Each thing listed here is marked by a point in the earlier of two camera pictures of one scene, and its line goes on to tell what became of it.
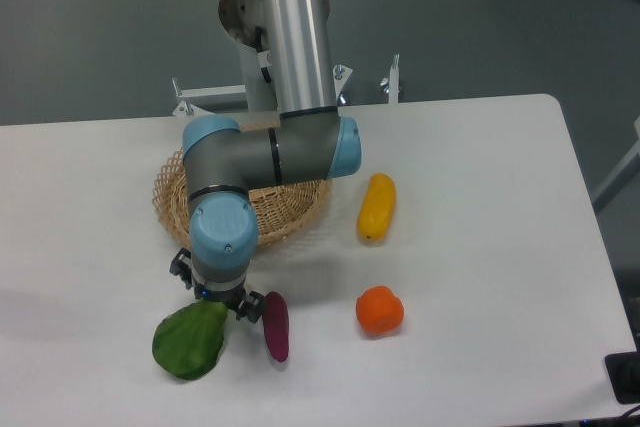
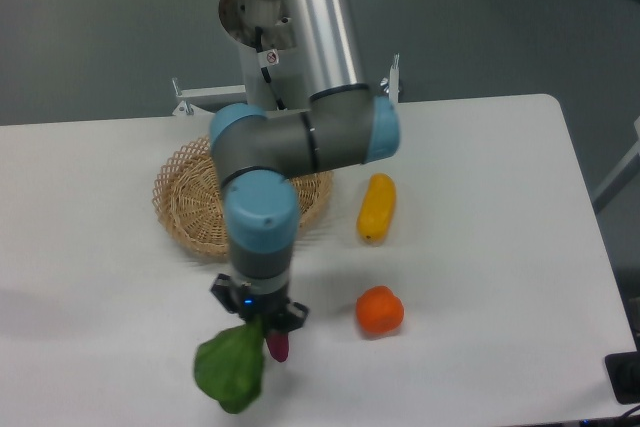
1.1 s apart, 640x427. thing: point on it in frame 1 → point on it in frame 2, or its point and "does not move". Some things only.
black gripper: x=252 y=306 → x=273 y=307
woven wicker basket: x=283 y=213 does not move
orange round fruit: x=379 y=309 does not move
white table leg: x=626 y=170 does not move
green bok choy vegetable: x=187 y=342 → x=229 y=365
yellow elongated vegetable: x=376 y=214 does not move
